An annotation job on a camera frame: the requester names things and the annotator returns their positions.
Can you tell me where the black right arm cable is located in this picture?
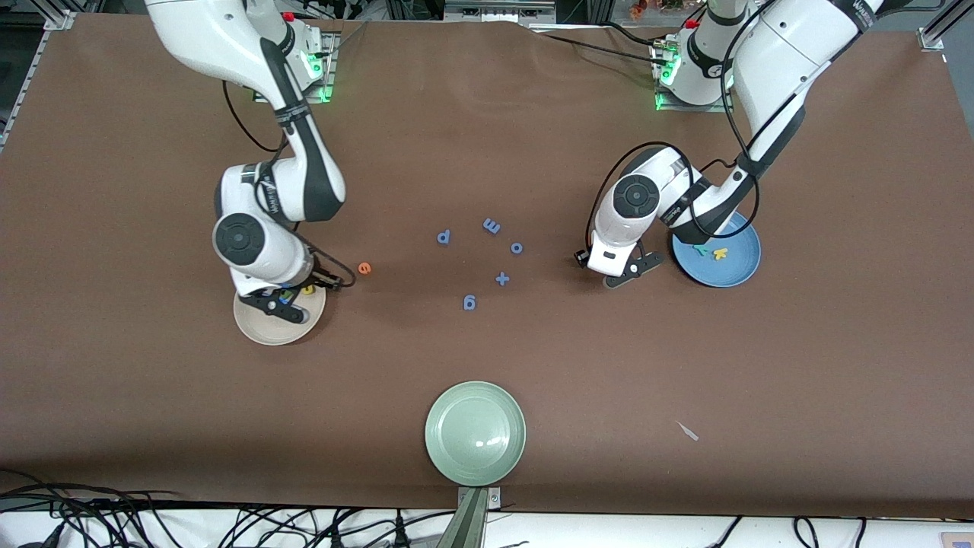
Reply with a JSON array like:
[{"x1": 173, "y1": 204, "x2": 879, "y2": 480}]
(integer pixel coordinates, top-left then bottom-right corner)
[{"x1": 223, "y1": 80, "x2": 357, "y2": 288}]

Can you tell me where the aluminium table edge rail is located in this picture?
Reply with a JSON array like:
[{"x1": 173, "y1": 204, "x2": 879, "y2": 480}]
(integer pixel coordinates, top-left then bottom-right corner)
[{"x1": 0, "y1": 30, "x2": 48, "y2": 149}]

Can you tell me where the black base power cable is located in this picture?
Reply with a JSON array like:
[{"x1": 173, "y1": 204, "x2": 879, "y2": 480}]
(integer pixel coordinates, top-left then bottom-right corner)
[{"x1": 533, "y1": 30, "x2": 670, "y2": 69}]

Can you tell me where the grey background equipment box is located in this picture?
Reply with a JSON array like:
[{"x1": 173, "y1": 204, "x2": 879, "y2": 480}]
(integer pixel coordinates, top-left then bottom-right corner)
[{"x1": 444, "y1": 0, "x2": 556, "y2": 22}]

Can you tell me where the blue round plate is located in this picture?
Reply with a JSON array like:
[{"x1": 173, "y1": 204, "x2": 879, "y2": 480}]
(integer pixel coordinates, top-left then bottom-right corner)
[{"x1": 671, "y1": 212, "x2": 762, "y2": 288}]

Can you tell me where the green round plate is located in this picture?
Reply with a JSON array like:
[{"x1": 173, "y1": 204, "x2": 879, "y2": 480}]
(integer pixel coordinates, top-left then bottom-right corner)
[{"x1": 425, "y1": 381, "x2": 527, "y2": 487}]

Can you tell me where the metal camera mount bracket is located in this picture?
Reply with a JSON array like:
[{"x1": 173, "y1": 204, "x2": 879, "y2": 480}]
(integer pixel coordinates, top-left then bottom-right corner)
[{"x1": 436, "y1": 486, "x2": 503, "y2": 548}]

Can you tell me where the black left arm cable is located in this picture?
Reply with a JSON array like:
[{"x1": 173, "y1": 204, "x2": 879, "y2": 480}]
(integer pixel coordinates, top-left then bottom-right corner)
[{"x1": 587, "y1": 0, "x2": 762, "y2": 252}]

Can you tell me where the brown table cover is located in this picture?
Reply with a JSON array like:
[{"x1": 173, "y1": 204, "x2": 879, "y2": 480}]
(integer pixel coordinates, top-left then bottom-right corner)
[{"x1": 0, "y1": 11, "x2": 974, "y2": 520}]

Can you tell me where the beige round plate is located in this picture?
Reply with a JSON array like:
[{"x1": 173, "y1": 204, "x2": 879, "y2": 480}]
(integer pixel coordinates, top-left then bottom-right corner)
[{"x1": 233, "y1": 283, "x2": 326, "y2": 346}]

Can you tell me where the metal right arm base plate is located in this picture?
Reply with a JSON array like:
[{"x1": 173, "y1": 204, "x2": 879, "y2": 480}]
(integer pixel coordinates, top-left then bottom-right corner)
[{"x1": 255, "y1": 30, "x2": 337, "y2": 104}]

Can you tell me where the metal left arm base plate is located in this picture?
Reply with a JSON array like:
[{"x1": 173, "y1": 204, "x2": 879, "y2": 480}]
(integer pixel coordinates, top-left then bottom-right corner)
[{"x1": 653, "y1": 38, "x2": 736, "y2": 113}]

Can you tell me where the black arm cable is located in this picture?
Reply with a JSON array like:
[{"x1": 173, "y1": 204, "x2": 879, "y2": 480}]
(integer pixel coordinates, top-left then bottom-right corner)
[
  {"x1": 223, "y1": 80, "x2": 357, "y2": 288},
  {"x1": 587, "y1": 0, "x2": 762, "y2": 252}
]

